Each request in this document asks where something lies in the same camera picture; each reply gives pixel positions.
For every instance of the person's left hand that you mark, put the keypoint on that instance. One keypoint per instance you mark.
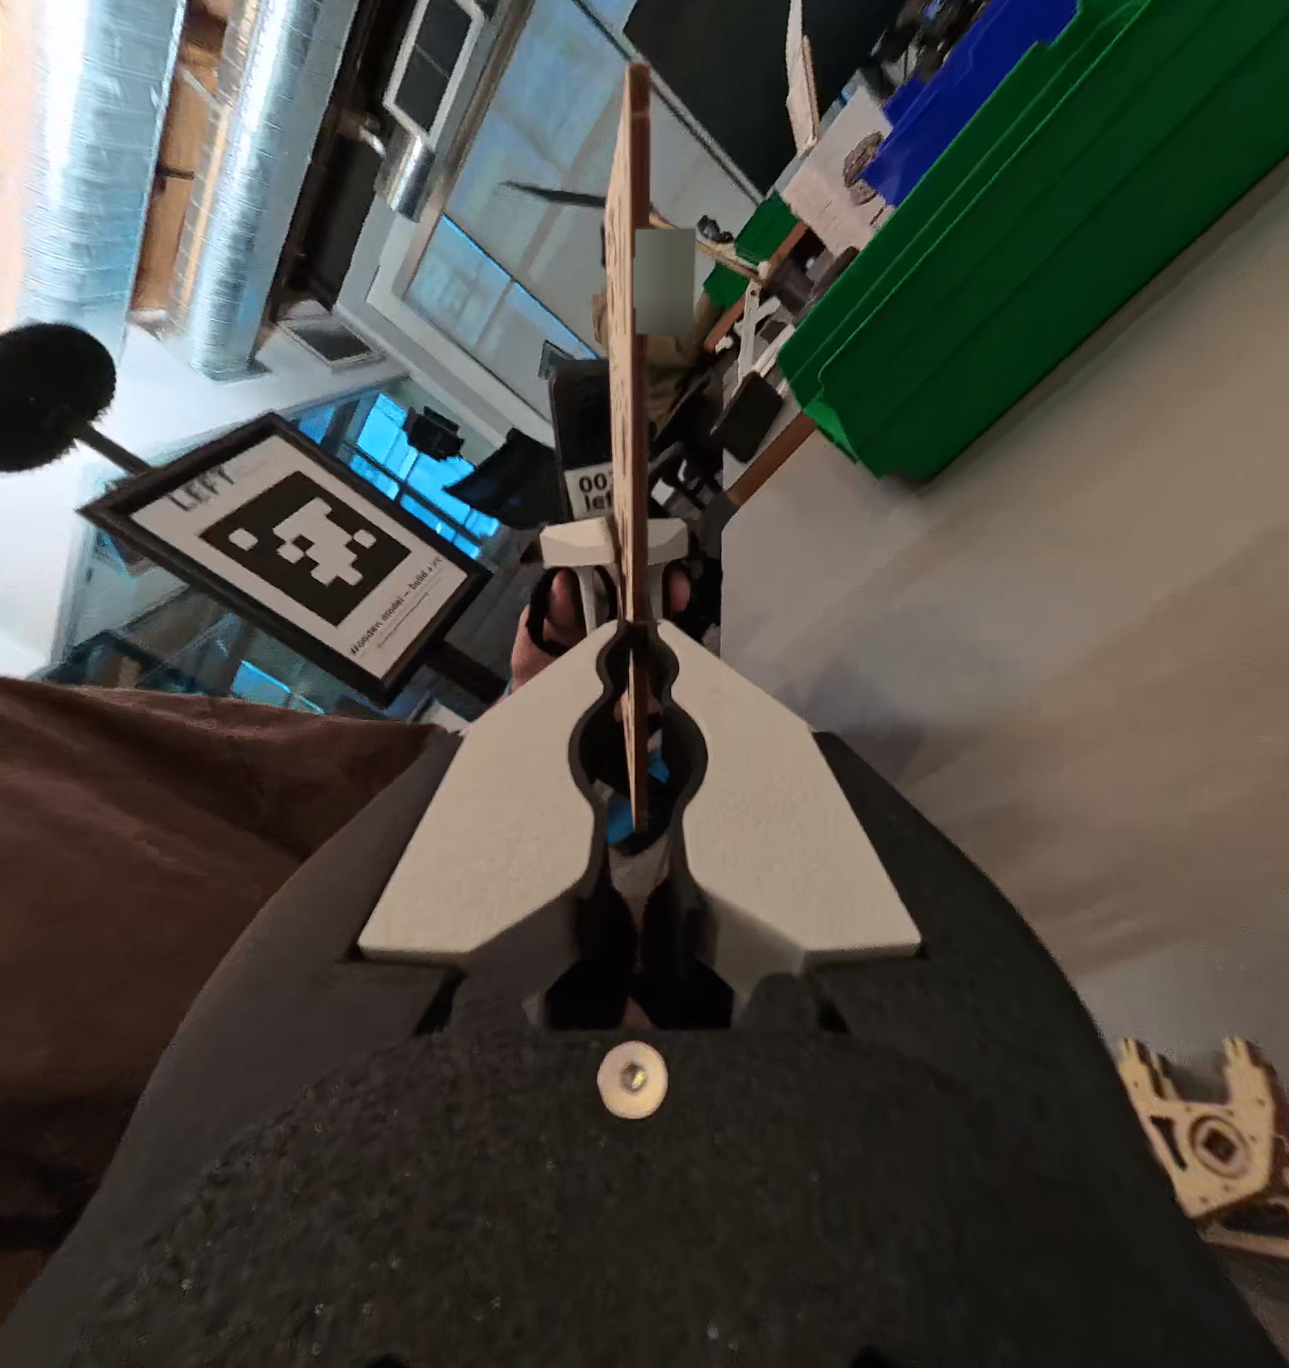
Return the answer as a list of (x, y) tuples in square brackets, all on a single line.
[(570, 610)]

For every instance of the thin wooden parts sheet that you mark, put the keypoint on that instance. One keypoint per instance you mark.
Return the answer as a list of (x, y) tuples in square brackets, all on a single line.
[(625, 374)]

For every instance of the wooden model assembly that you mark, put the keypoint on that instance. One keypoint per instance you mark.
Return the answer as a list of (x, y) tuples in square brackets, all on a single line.
[(1210, 1144)]

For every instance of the black office chair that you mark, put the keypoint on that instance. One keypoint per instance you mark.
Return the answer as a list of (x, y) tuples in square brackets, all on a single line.
[(746, 417)]

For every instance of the green stacked plastic bins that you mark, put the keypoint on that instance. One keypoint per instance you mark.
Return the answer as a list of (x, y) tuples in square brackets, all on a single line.
[(1028, 268)]

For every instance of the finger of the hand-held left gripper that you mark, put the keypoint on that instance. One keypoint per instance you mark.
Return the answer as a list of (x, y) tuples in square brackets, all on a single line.
[(670, 540), (574, 544)]

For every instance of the silver ventilation duct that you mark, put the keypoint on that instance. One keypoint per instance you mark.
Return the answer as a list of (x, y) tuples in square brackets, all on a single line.
[(259, 192), (99, 160)]

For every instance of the blue plastic bin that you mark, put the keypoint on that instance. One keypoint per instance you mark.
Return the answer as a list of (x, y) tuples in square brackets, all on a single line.
[(954, 75)]

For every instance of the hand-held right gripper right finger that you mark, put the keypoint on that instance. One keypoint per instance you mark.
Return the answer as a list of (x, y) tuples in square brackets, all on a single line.
[(782, 845)]

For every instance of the black fuzzy microphone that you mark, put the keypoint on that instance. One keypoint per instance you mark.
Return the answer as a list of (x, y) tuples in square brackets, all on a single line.
[(29, 396)]

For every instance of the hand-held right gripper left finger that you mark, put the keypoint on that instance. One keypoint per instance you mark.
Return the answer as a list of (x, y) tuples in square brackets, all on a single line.
[(483, 845)]

